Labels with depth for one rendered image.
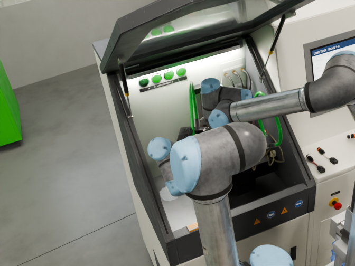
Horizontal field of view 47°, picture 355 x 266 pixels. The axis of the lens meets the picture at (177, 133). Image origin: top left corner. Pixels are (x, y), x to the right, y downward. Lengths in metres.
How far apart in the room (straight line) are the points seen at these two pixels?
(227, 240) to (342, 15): 1.28
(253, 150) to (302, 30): 1.05
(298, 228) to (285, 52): 0.80
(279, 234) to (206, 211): 1.02
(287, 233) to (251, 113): 0.79
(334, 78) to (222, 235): 0.56
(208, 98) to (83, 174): 2.29
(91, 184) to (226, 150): 2.71
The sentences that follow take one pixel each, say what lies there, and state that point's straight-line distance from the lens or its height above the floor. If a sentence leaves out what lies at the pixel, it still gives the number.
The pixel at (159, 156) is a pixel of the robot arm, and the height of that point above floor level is 1.42.
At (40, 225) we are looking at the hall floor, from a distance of 3.36.
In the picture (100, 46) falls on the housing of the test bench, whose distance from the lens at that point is 1.99.
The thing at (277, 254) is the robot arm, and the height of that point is 1.26.
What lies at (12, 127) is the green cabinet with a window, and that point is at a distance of 4.22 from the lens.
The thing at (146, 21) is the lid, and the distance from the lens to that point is 0.98.
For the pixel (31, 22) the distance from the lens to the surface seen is 5.39.
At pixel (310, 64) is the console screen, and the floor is 1.35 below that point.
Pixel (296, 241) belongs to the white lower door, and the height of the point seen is 0.63.
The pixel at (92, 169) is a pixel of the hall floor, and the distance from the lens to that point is 3.70.
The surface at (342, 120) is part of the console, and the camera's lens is 2.12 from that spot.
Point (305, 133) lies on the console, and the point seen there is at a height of 1.04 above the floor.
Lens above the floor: 2.20
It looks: 34 degrees down
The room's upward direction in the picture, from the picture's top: 9 degrees counter-clockwise
